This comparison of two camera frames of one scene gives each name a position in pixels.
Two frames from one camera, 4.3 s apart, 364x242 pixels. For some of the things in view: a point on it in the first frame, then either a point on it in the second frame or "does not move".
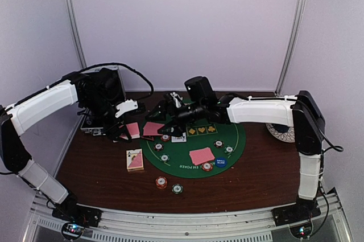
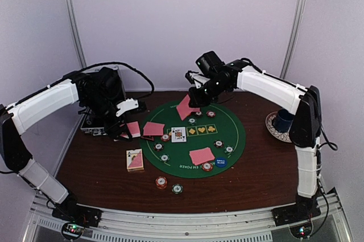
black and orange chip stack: x=158 y=147 does not move
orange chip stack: x=161 y=183 does not move
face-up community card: x=180 y=139 does not move
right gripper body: x=181 y=118 -> x=209 y=95
